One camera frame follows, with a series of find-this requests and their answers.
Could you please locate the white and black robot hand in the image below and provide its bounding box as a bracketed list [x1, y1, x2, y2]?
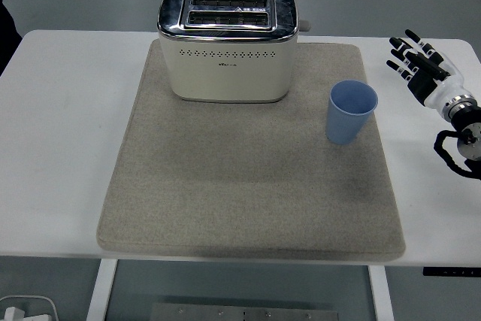
[386, 29, 473, 110]

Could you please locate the light blue plastic cup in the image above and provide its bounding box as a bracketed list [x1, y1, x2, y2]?
[325, 79, 379, 146]

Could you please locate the black table control panel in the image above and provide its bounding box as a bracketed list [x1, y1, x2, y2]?
[422, 267, 481, 277]

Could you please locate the white table leg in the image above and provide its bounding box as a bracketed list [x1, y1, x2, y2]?
[367, 265, 395, 321]
[85, 259, 119, 321]

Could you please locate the cream and chrome toaster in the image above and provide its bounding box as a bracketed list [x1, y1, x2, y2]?
[156, 0, 313, 104]

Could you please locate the beige fabric table mat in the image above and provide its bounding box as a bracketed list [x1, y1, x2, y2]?
[96, 41, 407, 262]

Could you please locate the grey metal plate with screws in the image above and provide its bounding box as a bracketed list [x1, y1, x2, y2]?
[150, 301, 341, 321]

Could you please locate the person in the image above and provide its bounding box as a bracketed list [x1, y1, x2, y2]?
[0, 0, 23, 76]

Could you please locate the white plug block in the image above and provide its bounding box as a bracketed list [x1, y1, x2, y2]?
[2, 306, 27, 321]

